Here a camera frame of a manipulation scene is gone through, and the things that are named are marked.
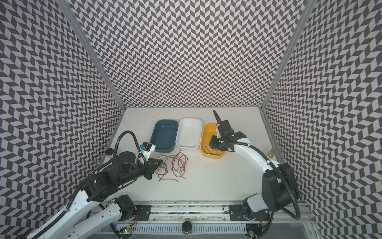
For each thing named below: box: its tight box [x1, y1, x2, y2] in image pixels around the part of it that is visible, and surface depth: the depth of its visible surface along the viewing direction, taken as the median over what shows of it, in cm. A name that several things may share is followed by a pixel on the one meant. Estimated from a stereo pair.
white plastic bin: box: [175, 117, 203, 149], surface depth 103 cm
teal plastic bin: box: [149, 119, 179, 153], surface depth 101 cm
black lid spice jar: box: [104, 147, 114, 156], surface depth 84 cm
